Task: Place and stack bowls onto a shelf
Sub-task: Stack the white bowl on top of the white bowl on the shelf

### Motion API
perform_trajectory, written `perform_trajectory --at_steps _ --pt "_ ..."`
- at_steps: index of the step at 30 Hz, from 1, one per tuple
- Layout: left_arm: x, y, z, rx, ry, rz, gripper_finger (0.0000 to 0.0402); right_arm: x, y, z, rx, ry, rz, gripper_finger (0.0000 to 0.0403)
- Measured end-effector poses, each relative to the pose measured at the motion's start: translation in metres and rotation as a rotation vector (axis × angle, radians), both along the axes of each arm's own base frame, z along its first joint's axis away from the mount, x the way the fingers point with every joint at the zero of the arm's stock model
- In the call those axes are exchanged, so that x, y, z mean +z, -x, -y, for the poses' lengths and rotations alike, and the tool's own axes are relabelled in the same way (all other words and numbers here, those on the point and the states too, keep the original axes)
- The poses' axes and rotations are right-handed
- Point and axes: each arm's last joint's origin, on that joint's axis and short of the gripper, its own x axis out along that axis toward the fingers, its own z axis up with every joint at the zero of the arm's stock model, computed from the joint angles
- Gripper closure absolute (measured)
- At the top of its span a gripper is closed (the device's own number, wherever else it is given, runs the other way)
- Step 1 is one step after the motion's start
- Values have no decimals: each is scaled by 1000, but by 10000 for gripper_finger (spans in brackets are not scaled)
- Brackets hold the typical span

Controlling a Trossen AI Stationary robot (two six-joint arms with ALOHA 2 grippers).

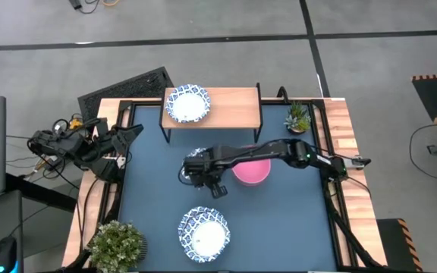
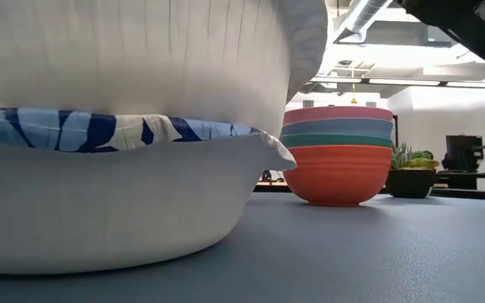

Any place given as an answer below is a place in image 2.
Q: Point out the blue plastic bowl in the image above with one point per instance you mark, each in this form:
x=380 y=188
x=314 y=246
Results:
x=337 y=127

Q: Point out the pink plastic bowl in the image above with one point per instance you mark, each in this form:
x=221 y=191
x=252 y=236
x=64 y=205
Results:
x=337 y=113

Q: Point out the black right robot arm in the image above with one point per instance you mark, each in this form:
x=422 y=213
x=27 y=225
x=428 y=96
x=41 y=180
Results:
x=461 y=23

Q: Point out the green plastic bowl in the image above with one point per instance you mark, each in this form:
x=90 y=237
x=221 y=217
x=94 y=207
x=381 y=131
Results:
x=337 y=140

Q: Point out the orange plastic bowl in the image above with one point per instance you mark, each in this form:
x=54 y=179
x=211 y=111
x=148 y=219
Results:
x=338 y=177

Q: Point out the green succulent plant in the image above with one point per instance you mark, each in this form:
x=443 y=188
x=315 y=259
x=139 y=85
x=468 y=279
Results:
x=411 y=159

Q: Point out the black plant pot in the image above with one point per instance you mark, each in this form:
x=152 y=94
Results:
x=410 y=183

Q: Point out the linear ceiling light strip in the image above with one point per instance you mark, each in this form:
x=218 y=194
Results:
x=406 y=82

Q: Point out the black computer monitor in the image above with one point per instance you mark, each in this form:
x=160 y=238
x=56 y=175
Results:
x=461 y=151

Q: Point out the black background desk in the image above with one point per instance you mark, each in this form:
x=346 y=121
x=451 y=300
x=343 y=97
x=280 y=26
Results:
x=461 y=180

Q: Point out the silver ceiling air duct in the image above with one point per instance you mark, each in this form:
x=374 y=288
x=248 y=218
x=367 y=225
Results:
x=362 y=17

